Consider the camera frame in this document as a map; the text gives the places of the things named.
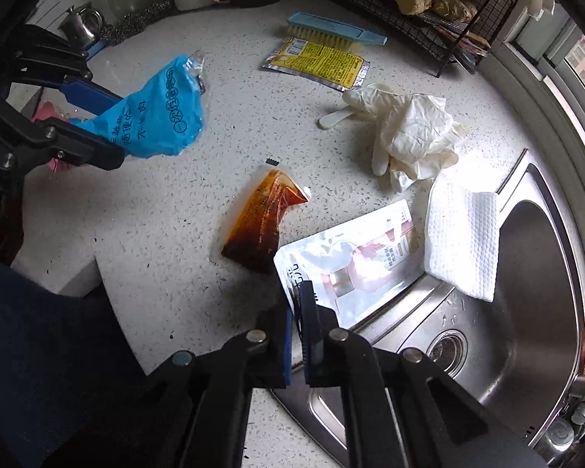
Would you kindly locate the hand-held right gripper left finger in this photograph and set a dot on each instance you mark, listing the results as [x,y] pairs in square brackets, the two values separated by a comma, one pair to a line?
[286,346]

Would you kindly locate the brown sauce packet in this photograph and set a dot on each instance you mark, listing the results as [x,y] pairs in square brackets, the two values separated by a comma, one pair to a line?
[261,224]

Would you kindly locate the steel faucet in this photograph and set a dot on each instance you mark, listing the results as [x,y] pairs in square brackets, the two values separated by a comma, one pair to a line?
[558,436]

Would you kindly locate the crumpled white rubber gloves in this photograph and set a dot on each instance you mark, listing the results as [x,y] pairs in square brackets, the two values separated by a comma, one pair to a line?
[414,131]

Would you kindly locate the white plastic spoon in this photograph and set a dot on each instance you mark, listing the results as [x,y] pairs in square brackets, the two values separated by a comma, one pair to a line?
[335,118]

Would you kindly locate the stainless steel sink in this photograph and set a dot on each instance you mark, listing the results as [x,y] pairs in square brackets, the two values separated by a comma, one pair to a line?
[531,278]

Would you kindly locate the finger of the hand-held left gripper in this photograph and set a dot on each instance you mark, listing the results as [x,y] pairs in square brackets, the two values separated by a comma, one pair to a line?
[90,97]
[85,148]

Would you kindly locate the small metal pot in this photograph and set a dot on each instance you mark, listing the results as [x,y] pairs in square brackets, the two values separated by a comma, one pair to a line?
[83,23]

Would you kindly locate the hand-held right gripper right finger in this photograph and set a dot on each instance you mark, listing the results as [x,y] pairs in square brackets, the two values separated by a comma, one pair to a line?
[313,331]

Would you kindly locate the blue and pink plastic bag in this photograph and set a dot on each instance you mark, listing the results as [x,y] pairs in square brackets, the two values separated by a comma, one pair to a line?
[146,117]

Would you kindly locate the person's leg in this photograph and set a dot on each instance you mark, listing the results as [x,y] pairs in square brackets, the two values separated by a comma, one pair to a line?
[34,351]

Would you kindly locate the steel wool scrubber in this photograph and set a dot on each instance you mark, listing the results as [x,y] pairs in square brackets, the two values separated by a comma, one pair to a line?
[136,22]

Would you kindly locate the yellow printed packet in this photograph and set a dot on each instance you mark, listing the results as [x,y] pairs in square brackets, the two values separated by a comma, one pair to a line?
[317,61]

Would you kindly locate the blue scrubbing brush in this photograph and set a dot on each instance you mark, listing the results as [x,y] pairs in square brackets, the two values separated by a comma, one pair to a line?
[336,28]

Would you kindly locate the white paper towel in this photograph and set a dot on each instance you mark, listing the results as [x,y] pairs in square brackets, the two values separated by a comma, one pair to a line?
[463,239]

